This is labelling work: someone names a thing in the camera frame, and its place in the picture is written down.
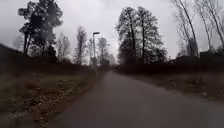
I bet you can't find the dark hedge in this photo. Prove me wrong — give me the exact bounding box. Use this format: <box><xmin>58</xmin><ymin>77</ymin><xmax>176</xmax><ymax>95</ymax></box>
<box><xmin>114</xmin><ymin>49</ymin><xmax>224</xmax><ymax>76</ymax></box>
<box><xmin>0</xmin><ymin>43</ymin><xmax>98</xmax><ymax>76</ymax></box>

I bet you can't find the large dark tree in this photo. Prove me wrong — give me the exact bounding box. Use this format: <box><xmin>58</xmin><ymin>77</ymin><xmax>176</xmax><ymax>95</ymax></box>
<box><xmin>17</xmin><ymin>0</ymin><xmax>64</xmax><ymax>58</ymax></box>

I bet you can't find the tall building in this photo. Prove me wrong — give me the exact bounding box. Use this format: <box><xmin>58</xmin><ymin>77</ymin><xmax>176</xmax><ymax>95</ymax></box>
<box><xmin>186</xmin><ymin>38</ymin><xmax>200</xmax><ymax>58</ymax></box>

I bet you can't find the grass verge with leaves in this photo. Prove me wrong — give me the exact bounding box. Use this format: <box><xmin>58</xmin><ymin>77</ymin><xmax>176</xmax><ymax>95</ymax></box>
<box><xmin>0</xmin><ymin>70</ymin><xmax>105</xmax><ymax>128</ymax></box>

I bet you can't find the row of bare trees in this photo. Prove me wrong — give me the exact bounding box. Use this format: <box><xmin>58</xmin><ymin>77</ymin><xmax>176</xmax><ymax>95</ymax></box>
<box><xmin>169</xmin><ymin>0</ymin><xmax>224</xmax><ymax>58</ymax></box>
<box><xmin>54</xmin><ymin>26</ymin><xmax>116</xmax><ymax>66</ymax></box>

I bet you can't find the grey asphalt path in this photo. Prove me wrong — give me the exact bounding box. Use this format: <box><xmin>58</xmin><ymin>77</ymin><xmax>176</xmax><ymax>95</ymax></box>
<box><xmin>46</xmin><ymin>69</ymin><xmax>224</xmax><ymax>128</ymax></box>

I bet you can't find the street lamp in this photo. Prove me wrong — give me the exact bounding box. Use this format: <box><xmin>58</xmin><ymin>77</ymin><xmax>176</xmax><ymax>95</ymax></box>
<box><xmin>91</xmin><ymin>31</ymin><xmax>101</xmax><ymax>73</ymax></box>

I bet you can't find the group of tall trees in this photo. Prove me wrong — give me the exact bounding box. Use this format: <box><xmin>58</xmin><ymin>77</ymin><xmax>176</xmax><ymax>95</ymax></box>
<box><xmin>114</xmin><ymin>5</ymin><xmax>168</xmax><ymax>65</ymax></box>

